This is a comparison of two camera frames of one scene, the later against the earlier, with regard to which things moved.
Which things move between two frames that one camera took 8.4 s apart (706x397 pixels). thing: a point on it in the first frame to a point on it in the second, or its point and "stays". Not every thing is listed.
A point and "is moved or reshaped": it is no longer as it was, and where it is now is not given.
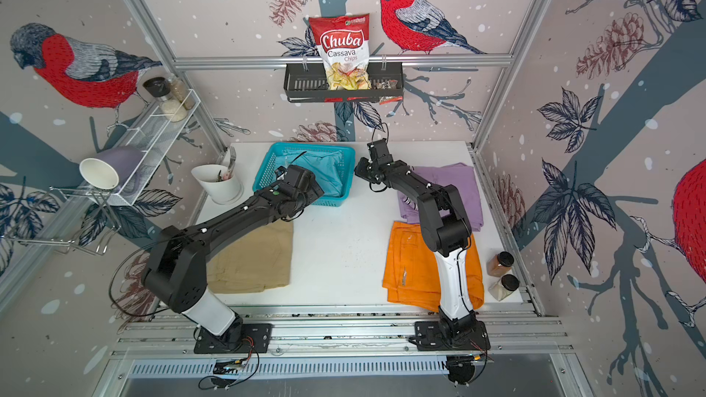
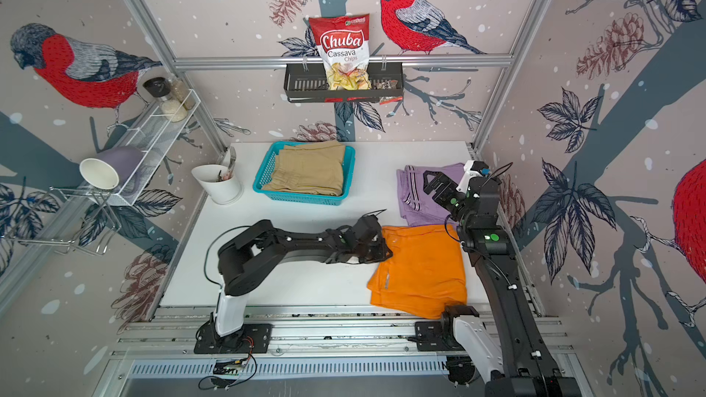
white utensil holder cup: x=222 y=190 stays
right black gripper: x=359 y=166 to x=449 y=187
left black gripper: x=313 y=194 to x=383 y=254
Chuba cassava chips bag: x=343 y=44 stays
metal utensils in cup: x=230 y=167 stays
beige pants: x=263 y=261 is moved or reshaped
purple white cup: x=112 y=167 stays
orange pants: x=411 y=270 is moved or reshaped
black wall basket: x=307 y=82 stays
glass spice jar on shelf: x=180 y=91 stays
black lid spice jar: x=159 y=86 stays
